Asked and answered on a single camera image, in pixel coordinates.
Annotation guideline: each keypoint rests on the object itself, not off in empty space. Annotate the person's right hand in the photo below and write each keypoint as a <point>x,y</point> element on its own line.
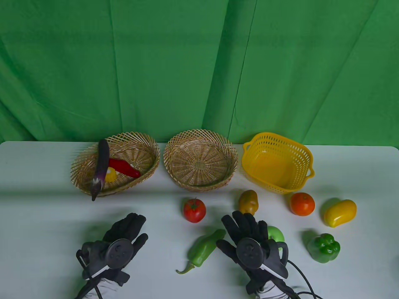
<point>243,225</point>

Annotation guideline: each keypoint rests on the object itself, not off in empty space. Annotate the person's left hand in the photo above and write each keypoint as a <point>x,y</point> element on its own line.
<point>124,227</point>

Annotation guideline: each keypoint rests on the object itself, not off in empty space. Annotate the brown pear object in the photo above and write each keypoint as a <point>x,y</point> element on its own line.
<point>248,201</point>

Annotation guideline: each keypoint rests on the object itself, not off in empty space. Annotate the green apple object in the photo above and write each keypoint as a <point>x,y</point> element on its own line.
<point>276,233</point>

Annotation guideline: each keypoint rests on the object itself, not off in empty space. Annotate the long green pepper object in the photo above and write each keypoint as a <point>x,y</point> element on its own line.
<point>204,249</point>

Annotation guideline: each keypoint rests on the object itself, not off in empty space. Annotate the red tomato object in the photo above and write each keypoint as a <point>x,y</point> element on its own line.
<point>194,211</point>

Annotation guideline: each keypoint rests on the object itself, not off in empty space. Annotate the small yellow pepper object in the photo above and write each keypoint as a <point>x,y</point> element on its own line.
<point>111,176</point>

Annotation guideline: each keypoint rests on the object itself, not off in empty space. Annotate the red chili pepper object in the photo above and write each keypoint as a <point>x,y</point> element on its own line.
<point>124,167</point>

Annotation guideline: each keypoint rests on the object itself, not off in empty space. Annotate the orange fruit object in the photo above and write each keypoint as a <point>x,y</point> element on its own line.
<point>302,204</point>

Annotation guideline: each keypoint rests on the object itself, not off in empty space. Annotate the purple eggplant object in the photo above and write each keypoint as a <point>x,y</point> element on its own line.
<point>102,165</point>

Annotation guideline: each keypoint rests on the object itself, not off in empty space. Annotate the yellow plastic basket container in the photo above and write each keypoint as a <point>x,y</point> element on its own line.
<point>274,165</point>

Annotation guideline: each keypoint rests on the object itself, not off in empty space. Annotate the oval wicker basket container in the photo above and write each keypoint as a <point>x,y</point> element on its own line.
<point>140,155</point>

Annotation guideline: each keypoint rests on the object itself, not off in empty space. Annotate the round wicker basket container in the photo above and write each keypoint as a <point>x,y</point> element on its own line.
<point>199,162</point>

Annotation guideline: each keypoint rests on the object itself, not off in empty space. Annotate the green bell pepper object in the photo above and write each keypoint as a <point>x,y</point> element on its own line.
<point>323,249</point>

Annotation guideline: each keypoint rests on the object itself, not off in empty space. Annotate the yellow mango object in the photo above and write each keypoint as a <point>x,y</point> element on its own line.
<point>339,213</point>

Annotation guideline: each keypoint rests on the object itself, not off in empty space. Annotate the person's left forearm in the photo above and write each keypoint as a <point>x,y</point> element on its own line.
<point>106,289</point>

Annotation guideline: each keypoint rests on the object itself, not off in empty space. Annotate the person's right forearm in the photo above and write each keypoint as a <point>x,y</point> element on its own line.
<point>271,291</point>

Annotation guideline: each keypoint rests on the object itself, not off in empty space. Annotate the green background cloth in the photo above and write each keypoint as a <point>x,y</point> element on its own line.
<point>174,68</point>

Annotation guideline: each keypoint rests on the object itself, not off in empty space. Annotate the black round tracker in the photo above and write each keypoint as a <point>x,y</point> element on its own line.
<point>249,253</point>
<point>119,253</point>

